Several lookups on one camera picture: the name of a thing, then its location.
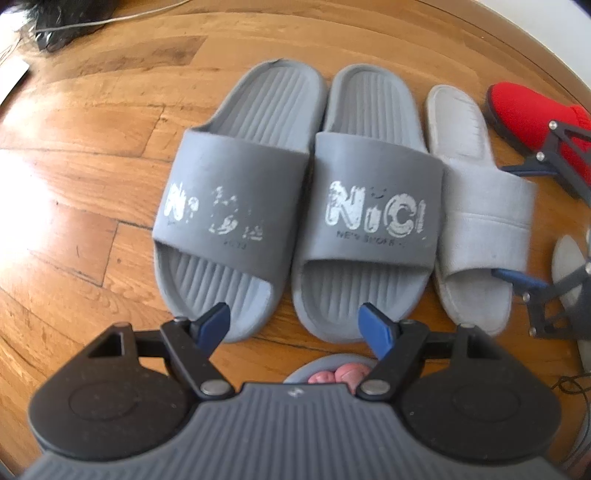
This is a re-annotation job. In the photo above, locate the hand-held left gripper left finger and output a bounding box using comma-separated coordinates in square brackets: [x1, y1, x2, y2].
[88, 302, 234, 401]

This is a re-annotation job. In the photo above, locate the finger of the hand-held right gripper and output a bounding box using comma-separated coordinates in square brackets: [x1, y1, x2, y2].
[492, 262, 591, 341]
[501, 119, 591, 204]

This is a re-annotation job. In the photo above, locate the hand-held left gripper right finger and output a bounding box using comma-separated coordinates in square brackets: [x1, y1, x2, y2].
[355, 302, 490, 401]

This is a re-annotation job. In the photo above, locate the light grey slide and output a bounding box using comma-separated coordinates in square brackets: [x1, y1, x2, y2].
[425, 84, 539, 337]
[551, 234, 591, 343]

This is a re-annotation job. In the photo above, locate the red slipper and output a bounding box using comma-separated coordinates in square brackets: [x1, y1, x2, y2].
[486, 82, 591, 200]

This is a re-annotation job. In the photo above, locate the dark grey slide clear print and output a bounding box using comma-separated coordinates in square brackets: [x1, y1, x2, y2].
[292, 65, 446, 343]

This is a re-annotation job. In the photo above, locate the dark grey slide worn print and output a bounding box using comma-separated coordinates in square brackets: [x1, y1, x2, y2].
[151, 59, 328, 343]

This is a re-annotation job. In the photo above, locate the person's foot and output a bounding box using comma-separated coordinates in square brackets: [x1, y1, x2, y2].
[308, 363, 368, 385]

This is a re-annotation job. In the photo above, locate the grey worn slipper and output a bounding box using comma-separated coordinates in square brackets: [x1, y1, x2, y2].
[283, 354, 384, 387]

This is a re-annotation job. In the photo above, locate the white flat board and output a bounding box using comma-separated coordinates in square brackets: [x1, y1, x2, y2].
[0, 56, 31, 106]

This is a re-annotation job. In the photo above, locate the black fuzzy bundle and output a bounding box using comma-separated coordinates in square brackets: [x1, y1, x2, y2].
[18, 0, 80, 25]

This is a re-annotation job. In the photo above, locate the thin black cable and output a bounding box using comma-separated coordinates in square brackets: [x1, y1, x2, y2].
[551, 373, 591, 398]

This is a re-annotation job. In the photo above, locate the white cable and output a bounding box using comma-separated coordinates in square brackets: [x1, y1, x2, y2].
[34, 0, 155, 33]

